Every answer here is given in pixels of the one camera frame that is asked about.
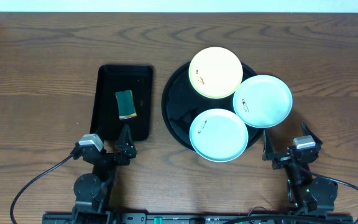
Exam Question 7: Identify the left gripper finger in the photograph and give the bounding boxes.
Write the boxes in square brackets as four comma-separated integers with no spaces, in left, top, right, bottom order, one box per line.
[116,124,137,159]
[94,127,104,140]

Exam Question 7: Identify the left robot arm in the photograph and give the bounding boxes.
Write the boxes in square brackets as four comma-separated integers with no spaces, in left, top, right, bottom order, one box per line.
[70,124,137,223]

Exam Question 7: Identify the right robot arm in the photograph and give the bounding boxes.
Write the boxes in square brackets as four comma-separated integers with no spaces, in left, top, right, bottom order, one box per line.
[262,123,338,215]

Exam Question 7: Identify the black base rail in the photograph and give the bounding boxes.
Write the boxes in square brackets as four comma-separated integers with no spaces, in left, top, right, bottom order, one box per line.
[42,213,352,224]

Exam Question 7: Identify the green yellow sponge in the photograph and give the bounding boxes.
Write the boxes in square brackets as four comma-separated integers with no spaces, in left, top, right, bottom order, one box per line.
[115,90,137,119]

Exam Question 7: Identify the yellow plate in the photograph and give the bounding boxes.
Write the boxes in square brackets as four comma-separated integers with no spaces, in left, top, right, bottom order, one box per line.
[188,47,243,99]

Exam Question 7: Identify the black rectangular tray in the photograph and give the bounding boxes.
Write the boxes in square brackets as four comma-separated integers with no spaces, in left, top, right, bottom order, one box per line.
[90,65,154,141]

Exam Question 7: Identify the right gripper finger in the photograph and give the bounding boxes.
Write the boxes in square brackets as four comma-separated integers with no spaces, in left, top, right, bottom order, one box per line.
[301,122,323,146]
[262,129,275,161]

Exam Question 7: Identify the mint plate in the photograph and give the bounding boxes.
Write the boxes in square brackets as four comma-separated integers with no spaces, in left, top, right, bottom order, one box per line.
[232,75,293,128]
[189,108,249,162]

